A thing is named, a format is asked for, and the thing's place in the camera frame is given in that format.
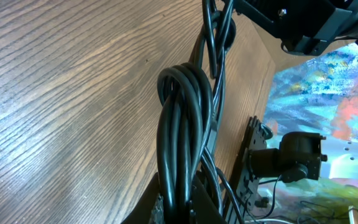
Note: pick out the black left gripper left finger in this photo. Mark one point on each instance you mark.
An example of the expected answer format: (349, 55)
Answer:
(149, 209)

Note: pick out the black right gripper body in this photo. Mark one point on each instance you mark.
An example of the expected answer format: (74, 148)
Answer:
(305, 27)

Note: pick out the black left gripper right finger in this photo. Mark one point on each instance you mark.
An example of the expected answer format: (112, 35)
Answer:
(202, 208)

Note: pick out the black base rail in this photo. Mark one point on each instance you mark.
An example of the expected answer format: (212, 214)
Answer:
(298, 156)

